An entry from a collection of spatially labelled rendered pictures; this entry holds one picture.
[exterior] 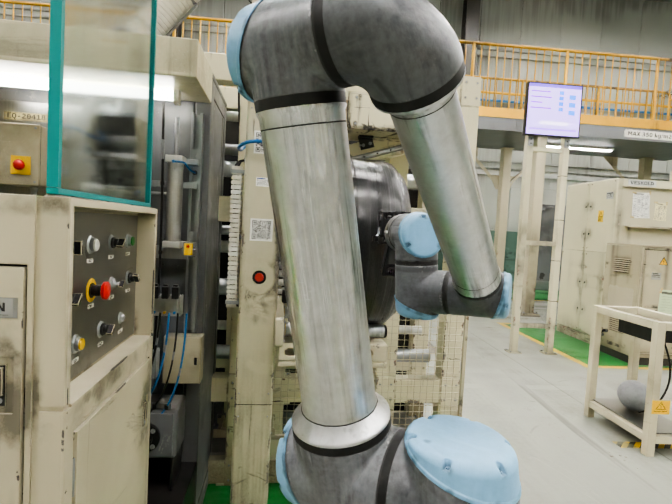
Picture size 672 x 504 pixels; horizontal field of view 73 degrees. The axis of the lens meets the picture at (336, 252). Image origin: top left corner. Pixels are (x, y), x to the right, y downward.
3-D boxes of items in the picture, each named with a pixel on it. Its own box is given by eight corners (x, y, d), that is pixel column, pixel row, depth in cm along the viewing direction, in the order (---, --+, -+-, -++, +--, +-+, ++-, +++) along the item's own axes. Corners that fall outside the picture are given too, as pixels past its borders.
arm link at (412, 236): (402, 261, 89) (401, 211, 89) (387, 257, 102) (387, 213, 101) (447, 260, 90) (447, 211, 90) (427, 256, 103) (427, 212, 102)
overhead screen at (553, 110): (524, 134, 470) (528, 80, 467) (522, 135, 475) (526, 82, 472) (579, 138, 475) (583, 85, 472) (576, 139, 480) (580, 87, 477)
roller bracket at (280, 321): (273, 347, 142) (275, 317, 142) (275, 321, 182) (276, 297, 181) (284, 348, 143) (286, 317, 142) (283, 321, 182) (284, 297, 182)
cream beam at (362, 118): (289, 123, 175) (291, 85, 174) (288, 136, 200) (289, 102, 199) (439, 136, 183) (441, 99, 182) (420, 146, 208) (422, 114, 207)
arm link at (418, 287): (441, 324, 89) (441, 261, 88) (387, 319, 95) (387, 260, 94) (454, 316, 97) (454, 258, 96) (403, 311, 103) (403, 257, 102)
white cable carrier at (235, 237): (225, 307, 152) (231, 165, 150) (227, 304, 157) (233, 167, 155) (239, 307, 153) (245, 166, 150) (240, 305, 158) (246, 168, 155)
